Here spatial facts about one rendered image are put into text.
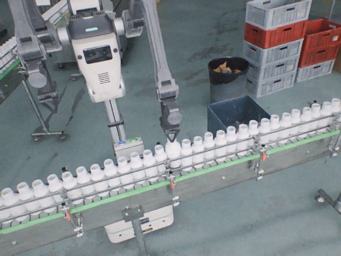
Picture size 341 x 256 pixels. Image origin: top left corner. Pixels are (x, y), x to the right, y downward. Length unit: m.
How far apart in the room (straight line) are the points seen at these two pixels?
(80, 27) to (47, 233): 1.02
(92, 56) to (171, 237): 1.47
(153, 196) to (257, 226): 1.22
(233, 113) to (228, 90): 1.07
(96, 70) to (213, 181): 0.87
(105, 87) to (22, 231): 0.83
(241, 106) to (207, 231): 1.01
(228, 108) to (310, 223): 1.13
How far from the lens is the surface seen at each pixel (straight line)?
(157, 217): 2.17
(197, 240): 2.27
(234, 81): 3.01
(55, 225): 1.39
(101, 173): 1.23
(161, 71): 1.04
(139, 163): 1.22
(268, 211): 2.48
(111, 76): 1.61
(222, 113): 1.96
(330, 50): 4.37
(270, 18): 3.36
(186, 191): 1.40
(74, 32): 1.60
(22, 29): 1.12
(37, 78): 1.05
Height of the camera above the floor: 1.98
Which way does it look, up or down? 37 degrees down
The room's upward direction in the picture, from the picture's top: 6 degrees counter-clockwise
